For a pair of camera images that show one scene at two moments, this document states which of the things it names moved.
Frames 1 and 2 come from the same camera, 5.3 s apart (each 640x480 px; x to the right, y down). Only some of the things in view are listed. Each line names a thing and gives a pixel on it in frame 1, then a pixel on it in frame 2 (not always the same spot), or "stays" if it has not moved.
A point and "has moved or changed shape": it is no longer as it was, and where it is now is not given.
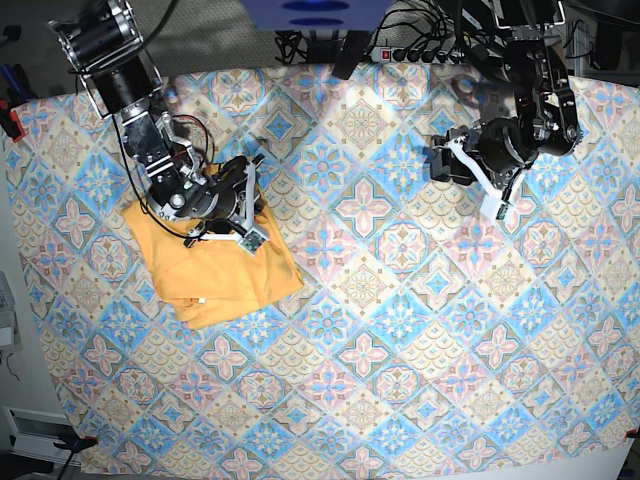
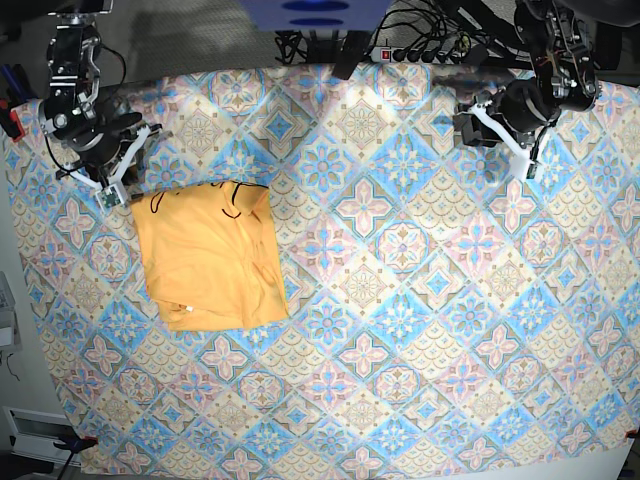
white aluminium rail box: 30,435 stays
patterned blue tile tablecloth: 429,336 stays
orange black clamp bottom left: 75,444 stays
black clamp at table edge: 354,48 stays
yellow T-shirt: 210,282 has moved or changed shape
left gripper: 233,197 to 104,154
